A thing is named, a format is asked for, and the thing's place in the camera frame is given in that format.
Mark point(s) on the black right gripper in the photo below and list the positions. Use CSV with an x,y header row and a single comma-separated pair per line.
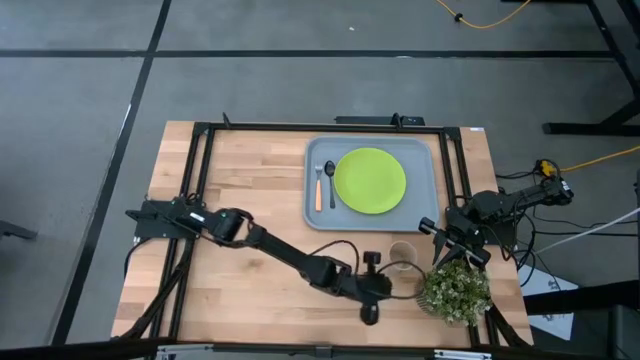
x,y
465,245

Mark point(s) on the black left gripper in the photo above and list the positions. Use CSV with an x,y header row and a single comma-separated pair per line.
x,y
362,287

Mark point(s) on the lime green plate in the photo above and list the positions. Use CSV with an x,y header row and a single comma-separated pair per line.
x,y
370,181

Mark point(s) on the dark metal spoon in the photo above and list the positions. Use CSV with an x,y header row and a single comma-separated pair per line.
x,y
330,169

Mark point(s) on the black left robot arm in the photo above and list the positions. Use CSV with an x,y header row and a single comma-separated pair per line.
x,y
285,250

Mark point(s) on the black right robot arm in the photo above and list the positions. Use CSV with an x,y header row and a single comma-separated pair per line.
x,y
505,202

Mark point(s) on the cream ribbed paper cup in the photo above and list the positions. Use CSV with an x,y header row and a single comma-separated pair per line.
x,y
403,255

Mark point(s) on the grey plastic tray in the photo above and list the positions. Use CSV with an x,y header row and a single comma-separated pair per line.
x,y
420,210

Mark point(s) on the small artificial potted plant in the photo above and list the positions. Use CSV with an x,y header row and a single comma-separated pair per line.
x,y
455,292

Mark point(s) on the white paper sheet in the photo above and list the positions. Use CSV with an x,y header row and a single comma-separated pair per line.
x,y
550,305

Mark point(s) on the black floor stand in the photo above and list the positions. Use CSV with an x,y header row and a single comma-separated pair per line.
x,y
615,115

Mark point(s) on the black stand foot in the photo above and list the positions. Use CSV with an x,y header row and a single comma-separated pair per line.
x,y
15,230

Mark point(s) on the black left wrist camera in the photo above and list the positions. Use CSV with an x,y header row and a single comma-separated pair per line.
x,y
384,289

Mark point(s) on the black table frame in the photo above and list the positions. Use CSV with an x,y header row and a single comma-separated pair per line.
x,y
200,165

